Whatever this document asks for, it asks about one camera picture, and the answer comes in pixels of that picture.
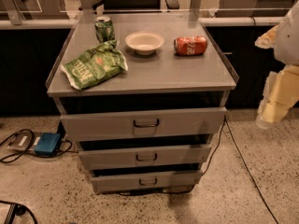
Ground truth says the blue electronic box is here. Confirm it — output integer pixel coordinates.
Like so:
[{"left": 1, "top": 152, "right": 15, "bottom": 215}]
[{"left": 34, "top": 133, "right": 61, "bottom": 156}]

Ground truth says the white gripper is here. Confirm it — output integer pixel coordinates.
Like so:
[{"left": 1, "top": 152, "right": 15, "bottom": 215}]
[{"left": 254, "top": 25, "right": 299, "bottom": 129}]

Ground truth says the green soda can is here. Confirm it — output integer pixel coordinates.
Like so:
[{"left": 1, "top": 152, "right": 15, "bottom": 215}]
[{"left": 94, "top": 16, "right": 115, "bottom": 43}]

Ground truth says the green chip bag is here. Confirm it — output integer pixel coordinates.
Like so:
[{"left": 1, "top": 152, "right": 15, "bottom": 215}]
[{"left": 61, "top": 40, "right": 128, "bottom": 91}]

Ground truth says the grey top drawer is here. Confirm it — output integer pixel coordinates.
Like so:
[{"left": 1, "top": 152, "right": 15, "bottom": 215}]
[{"left": 61, "top": 107, "right": 226, "bottom": 142}]

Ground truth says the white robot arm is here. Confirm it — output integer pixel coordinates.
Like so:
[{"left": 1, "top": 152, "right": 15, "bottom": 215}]
[{"left": 255, "top": 2, "right": 299, "bottom": 129}]

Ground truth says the orange soda can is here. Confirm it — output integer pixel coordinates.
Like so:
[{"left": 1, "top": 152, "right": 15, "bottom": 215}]
[{"left": 174, "top": 35, "right": 207, "bottom": 56}]

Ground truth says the grey bottom drawer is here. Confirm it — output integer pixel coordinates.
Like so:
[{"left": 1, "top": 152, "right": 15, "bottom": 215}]
[{"left": 91, "top": 170, "right": 202, "bottom": 193}]

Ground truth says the grey drawer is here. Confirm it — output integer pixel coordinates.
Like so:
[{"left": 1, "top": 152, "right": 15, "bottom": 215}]
[
  {"left": 61, "top": 107, "right": 226, "bottom": 142},
  {"left": 91, "top": 170, "right": 202, "bottom": 193},
  {"left": 79, "top": 145, "right": 211, "bottom": 170}
]

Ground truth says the grey flat device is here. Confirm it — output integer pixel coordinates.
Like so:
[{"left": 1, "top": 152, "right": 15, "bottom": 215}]
[{"left": 7, "top": 132, "right": 42, "bottom": 153}]

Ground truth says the black floor cable right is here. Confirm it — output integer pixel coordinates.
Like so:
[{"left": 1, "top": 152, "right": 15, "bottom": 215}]
[{"left": 199, "top": 115, "right": 279, "bottom": 224}]

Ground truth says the white bowl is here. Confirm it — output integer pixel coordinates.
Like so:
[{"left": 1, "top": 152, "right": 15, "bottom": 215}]
[{"left": 125, "top": 31, "right": 164, "bottom": 56}]

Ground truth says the grey drawer cabinet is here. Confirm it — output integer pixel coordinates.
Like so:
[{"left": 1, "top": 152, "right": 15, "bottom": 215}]
[{"left": 47, "top": 12, "right": 238, "bottom": 181}]

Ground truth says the black cables left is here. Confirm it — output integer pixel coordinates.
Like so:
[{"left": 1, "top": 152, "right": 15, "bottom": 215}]
[{"left": 0, "top": 128, "right": 78, "bottom": 164}]

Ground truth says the grey middle drawer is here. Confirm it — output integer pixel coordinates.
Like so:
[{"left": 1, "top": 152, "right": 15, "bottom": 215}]
[{"left": 79, "top": 145, "right": 211, "bottom": 170}]

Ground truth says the black object bottom left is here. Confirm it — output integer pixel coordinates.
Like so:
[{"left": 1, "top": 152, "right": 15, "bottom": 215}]
[{"left": 0, "top": 201, "right": 38, "bottom": 224}]

